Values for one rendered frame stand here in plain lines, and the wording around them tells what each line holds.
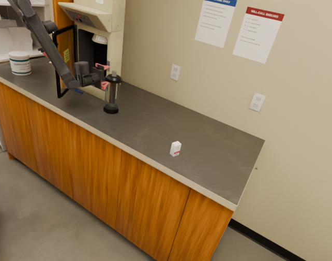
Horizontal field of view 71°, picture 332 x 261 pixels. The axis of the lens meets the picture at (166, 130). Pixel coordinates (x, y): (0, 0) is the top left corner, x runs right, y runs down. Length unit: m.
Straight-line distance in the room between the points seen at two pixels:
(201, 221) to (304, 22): 1.20
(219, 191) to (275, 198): 0.89
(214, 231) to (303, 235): 0.97
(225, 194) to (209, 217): 0.19
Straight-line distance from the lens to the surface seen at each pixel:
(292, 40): 1.56
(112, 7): 1.52
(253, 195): 2.01
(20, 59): 2.07
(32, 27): 1.24
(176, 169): 1.18
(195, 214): 1.31
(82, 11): 1.52
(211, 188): 1.15
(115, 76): 1.48
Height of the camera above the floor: 1.71
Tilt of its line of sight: 32 degrees down
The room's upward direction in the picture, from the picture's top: 11 degrees clockwise
